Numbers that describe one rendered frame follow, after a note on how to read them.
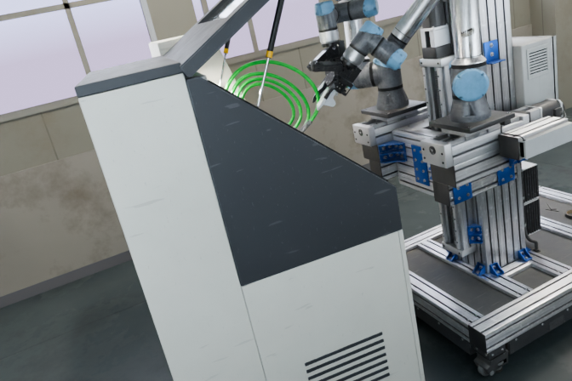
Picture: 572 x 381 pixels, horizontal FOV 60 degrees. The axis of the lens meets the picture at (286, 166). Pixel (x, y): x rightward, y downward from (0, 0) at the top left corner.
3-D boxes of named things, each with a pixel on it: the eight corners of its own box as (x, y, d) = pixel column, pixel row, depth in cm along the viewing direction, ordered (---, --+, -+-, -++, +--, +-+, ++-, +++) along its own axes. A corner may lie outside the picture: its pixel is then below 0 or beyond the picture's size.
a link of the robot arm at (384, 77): (401, 86, 225) (397, 56, 221) (371, 90, 230) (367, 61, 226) (404, 81, 236) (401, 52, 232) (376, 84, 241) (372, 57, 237)
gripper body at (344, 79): (344, 98, 184) (363, 71, 180) (326, 87, 181) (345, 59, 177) (340, 91, 191) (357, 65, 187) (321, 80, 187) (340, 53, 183)
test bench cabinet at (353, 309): (430, 411, 193) (403, 230, 170) (292, 475, 179) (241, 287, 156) (351, 318, 258) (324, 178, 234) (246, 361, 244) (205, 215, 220)
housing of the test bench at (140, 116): (291, 474, 180) (180, 61, 134) (216, 509, 173) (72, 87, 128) (220, 293, 309) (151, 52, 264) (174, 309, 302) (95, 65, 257)
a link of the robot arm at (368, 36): (386, 31, 173) (366, 18, 173) (367, 59, 176) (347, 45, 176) (386, 31, 180) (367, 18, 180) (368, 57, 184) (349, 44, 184)
